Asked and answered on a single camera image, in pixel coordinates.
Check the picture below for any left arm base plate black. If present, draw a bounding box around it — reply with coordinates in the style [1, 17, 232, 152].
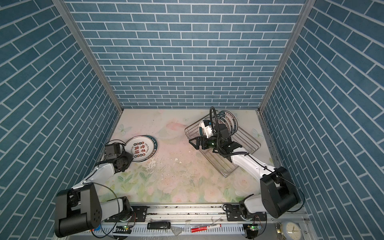
[130, 206, 149, 223]

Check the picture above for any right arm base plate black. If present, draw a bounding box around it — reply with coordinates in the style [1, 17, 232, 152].
[222, 204, 267, 222]

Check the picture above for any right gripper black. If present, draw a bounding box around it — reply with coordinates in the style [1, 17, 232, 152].
[189, 135, 223, 151]

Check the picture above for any green led circuit board right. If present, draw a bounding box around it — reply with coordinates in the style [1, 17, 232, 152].
[243, 224, 259, 240]

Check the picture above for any aluminium mounting rail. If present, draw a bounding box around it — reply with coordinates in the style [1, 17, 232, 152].
[86, 202, 310, 224]

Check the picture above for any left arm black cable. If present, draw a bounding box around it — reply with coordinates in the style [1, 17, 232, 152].
[86, 139, 128, 239]

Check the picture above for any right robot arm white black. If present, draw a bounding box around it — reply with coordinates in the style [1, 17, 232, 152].
[189, 137, 301, 220]

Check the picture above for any white slotted cable duct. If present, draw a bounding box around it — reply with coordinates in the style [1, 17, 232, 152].
[109, 224, 245, 237]

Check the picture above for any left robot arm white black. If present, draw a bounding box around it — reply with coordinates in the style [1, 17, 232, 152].
[55, 150, 134, 238]

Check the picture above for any green led circuit board left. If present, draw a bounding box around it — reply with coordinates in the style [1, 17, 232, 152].
[113, 226, 132, 234]

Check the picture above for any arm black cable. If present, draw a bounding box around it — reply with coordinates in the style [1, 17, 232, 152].
[209, 106, 306, 213]
[86, 139, 128, 239]

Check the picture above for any round analog clock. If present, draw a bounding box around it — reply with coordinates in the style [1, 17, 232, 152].
[276, 221, 304, 240]

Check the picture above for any green led circuit board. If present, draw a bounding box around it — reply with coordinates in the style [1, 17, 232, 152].
[113, 226, 132, 234]
[243, 224, 259, 240]

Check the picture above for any red marker pen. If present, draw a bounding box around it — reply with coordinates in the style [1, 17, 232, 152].
[191, 224, 222, 233]

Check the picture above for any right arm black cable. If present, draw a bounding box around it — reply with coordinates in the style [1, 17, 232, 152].
[209, 106, 306, 213]

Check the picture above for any black remote device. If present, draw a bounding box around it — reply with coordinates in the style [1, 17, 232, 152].
[147, 222, 171, 230]

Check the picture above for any metal wire dish rack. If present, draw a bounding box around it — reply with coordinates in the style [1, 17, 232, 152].
[185, 112, 262, 177]

